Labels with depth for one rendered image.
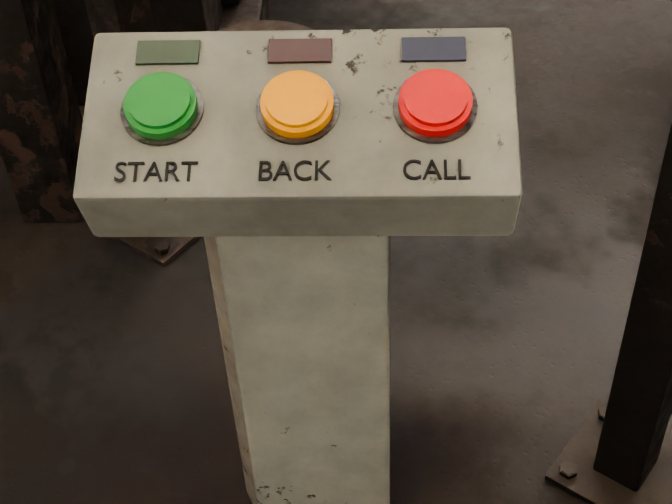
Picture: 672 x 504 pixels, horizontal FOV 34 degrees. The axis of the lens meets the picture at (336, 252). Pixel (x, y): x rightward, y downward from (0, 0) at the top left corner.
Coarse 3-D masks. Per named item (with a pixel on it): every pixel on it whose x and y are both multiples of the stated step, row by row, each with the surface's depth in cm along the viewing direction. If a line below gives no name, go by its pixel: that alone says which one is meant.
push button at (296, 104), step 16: (272, 80) 60; (288, 80) 59; (304, 80) 59; (320, 80) 59; (272, 96) 59; (288, 96) 59; (304, 96) 59; (320, 96) 59; (272, 112) 58; (288, 112) 58; (304, 112) 58; (320, 112) 58; (272, 128) 59; (288, 128) 58; (304, 128) 58; (320, 128) 59
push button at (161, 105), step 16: (144, 80) 60; (160, 80) 60; (176, 80) 60; (128, 96) 59; (144, 96) 59; (160, 96) 59; (176, 96) 59; (192, 96) 60; (128, 112) 59; (144, 112) 59; (160, 112) 59; (176, 112) 59; (192, 112) 59; (144, 128) 59; (160, 128) 59; (176, 128) 59
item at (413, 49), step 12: (408, 48) 61; (420, 48) 61; (432, 48) 61; (444, 48) 61; (456, 48) 61; (408, 60) 61; (420, 60) 61; (432, 60) 61; (444, 60) 61; (456, 60) 61
